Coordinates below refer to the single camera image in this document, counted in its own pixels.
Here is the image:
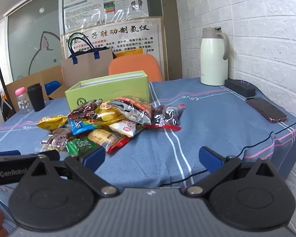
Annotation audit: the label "yellow clear snack packet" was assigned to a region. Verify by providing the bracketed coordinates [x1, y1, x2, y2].
[96, 101, 127, 124]

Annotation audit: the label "cream thermos jug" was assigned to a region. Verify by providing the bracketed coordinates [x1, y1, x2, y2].
[200, 26, 230, 87]

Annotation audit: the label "orange chair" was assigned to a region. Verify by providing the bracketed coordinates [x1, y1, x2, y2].
[108, 54, 163, 83]

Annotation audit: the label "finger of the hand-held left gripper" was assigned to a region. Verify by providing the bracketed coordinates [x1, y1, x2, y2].
[0, 150, 61, 164]

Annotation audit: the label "brown paper bag blue handles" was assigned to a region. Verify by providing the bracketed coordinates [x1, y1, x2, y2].
[61, 32, 118, 87]

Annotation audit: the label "wall poster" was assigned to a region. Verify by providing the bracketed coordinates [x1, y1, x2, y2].
[62, 0, 149, 31]

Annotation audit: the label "smartphone in pink case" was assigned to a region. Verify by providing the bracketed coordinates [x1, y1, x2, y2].
[245, 97, 288, 123]

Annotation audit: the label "brown purple snack packet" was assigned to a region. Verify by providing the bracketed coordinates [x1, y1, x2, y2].
[41, 128, 72, 151]

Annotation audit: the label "clear bottle pink cap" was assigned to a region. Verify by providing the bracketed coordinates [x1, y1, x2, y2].
[15, 87, 33, 115]

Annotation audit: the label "green cardboard box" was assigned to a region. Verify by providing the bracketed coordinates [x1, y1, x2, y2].
[65, 70, 149, 111]

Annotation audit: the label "dark snack packet red edge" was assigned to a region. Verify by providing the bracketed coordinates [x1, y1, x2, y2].
[144, 104, 186, 131]

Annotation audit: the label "dark brown snack packet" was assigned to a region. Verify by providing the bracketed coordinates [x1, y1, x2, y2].
[67, 102, 102, 122]

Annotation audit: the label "blue plastic chair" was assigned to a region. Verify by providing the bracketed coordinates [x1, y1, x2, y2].
[44, 80, 61, 96]

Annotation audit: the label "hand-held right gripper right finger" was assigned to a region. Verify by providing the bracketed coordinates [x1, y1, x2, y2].
[183, 146, 284, 198]

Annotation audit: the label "large black white snack packet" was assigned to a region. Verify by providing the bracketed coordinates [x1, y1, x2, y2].
[106, 96, 154, 127]

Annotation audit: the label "poster on cardboard board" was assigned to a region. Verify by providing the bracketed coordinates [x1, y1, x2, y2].
[60, 16, 165, 80]

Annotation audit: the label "blue striped tablecloth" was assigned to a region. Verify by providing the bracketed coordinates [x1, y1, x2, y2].
[0, 77, 296, 237]

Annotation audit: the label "black cup with lid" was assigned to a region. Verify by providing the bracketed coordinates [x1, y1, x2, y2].
[27, 83, 46, 112]

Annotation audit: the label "black case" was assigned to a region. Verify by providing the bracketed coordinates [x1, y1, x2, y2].
[224, 78, 256, 98]

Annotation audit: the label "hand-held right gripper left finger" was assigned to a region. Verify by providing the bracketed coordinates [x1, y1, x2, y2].
[18, 146, 119, 198]

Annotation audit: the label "crinkled yellow snack packet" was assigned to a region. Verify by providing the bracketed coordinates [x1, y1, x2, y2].
[37, 115, 67, 132]

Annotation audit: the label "open cardboard box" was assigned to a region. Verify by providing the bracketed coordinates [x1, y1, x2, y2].
[5, 65, 70, 104]

